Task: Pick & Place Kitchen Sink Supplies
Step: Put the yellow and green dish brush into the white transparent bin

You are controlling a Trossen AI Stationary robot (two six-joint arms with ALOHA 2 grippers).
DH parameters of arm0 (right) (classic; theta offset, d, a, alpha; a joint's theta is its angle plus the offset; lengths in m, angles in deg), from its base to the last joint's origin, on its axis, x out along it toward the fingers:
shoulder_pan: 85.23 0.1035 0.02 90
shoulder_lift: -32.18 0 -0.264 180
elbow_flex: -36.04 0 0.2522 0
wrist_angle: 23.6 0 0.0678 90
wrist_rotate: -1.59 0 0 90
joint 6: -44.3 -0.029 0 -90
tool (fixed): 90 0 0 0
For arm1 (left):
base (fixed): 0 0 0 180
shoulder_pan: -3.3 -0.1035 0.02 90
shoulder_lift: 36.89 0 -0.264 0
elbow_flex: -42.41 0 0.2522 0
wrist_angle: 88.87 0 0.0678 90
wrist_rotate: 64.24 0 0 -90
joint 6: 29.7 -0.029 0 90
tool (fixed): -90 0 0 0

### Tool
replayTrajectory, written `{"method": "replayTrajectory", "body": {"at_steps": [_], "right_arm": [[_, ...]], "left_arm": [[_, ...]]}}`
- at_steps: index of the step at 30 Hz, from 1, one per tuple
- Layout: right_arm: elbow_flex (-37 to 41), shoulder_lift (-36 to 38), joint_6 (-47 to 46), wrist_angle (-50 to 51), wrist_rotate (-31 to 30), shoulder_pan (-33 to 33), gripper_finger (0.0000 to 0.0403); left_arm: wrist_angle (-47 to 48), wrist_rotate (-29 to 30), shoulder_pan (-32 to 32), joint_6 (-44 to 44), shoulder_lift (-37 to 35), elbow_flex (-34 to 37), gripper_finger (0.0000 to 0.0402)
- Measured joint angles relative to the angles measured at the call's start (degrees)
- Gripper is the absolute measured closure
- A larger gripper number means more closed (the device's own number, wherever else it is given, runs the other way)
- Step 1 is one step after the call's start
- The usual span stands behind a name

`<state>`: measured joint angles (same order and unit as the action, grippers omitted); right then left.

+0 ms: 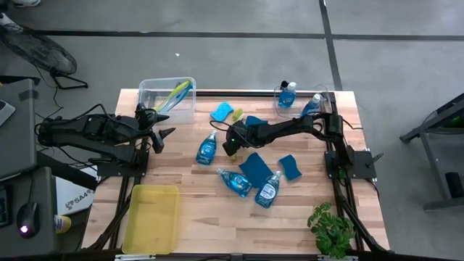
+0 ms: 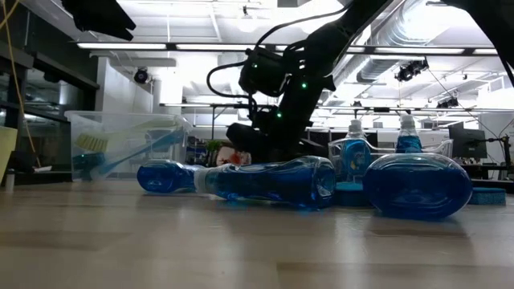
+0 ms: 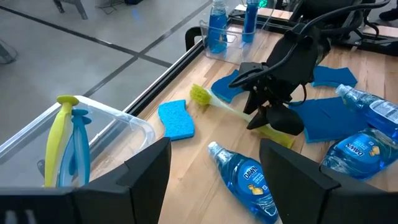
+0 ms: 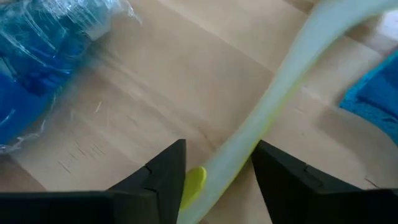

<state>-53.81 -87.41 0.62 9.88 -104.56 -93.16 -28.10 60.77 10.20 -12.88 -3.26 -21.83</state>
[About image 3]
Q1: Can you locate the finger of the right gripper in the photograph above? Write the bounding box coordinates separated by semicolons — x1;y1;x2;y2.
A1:
266;103;305;137
243;92;269;131

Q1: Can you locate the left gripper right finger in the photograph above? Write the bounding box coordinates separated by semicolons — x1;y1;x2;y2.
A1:
259;138;358;224

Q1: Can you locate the blue dish soap bottle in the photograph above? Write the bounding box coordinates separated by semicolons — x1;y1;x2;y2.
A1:
241;0;259;44
207;0;228;54
207;141;282;224
320;127;398;182
335;83;398;141

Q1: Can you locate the yellow-green dish brush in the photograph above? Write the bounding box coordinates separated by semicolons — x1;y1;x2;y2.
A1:
190;83;295;149
44;95;80;188

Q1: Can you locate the low clear plastic tray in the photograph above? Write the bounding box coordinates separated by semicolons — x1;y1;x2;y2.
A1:
199;0;280;66

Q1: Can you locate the blue dish brush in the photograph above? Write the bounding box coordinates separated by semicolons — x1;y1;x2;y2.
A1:
57;133;77;187
71;108;93;187

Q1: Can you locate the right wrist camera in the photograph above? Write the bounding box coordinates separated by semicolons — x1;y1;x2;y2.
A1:
238;61;274;93

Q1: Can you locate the light blue sponge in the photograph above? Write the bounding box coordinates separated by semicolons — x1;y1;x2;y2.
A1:
157;99;196;142

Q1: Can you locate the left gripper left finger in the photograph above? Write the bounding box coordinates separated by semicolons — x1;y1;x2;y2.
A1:
73;137;172;224

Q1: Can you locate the tall clear plastic bin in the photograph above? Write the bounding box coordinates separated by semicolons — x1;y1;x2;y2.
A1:
0;95;156;189

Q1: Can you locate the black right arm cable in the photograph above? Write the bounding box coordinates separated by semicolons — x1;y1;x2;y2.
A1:
228;0;391;90

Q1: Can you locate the grey metal stand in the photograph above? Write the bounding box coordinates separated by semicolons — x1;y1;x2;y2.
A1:
52;0;90;20

